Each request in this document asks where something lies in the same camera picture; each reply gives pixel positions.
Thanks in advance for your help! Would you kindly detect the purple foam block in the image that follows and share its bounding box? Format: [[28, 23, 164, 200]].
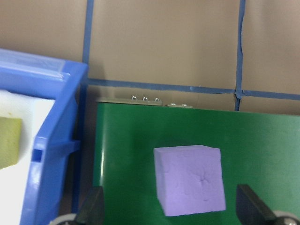
[[153, 144, 227, 217]]

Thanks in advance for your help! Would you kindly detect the yellow foam block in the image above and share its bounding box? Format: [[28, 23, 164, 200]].
[[0, 117, 23, 171]]

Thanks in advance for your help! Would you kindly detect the green conveyor belt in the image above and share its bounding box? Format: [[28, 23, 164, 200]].
[[92, 95, 300, 225]]

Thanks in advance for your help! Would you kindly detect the white foam pad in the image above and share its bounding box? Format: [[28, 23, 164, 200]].
[[0, 90, 57, 225]]

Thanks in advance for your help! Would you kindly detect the blue plastic bin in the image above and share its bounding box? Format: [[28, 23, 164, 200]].
[[0, 48, 89, 225]]

